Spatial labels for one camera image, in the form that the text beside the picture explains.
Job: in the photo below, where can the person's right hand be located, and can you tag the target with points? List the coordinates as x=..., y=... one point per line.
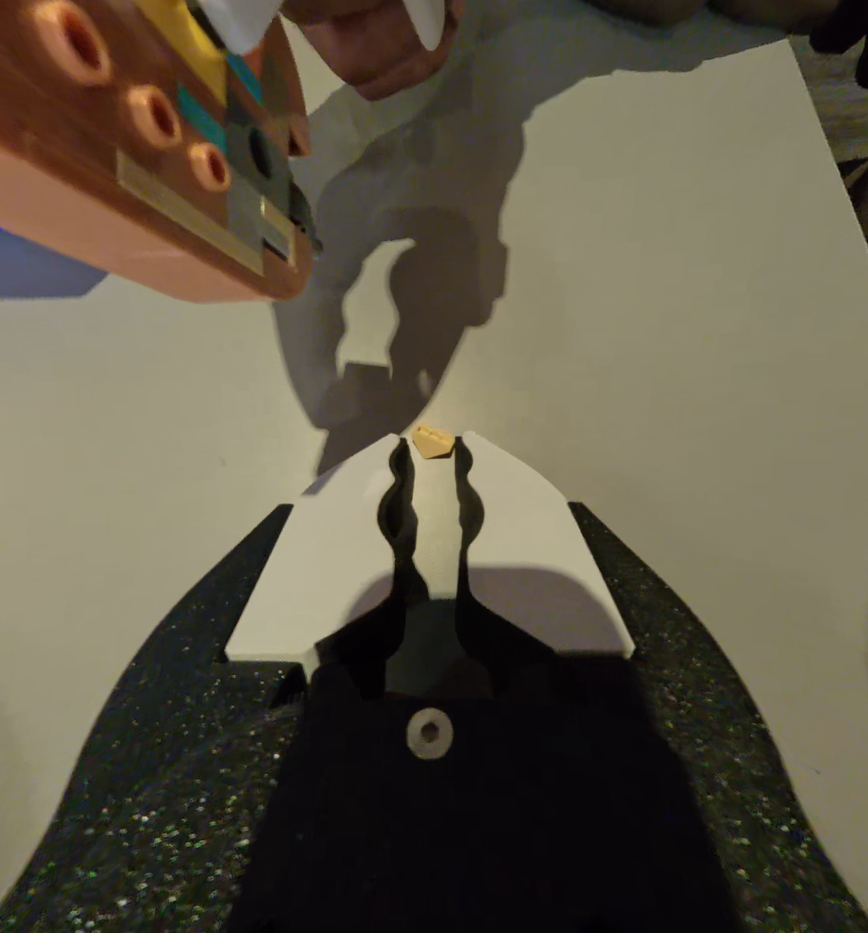
x=375, y=58

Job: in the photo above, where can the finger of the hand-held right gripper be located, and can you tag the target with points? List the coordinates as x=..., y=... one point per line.
x=241, y=22
x=434, y=22

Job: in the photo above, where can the small tan toy brick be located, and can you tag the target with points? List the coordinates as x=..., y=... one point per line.
x=432, y=442

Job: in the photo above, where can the brown toy brick assembly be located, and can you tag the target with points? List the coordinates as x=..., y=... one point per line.
x=77, y=182

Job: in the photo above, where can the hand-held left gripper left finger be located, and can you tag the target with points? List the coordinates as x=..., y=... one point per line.
x=332, y=554

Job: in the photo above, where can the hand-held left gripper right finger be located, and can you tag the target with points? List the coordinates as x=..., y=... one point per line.
x=536, y=539

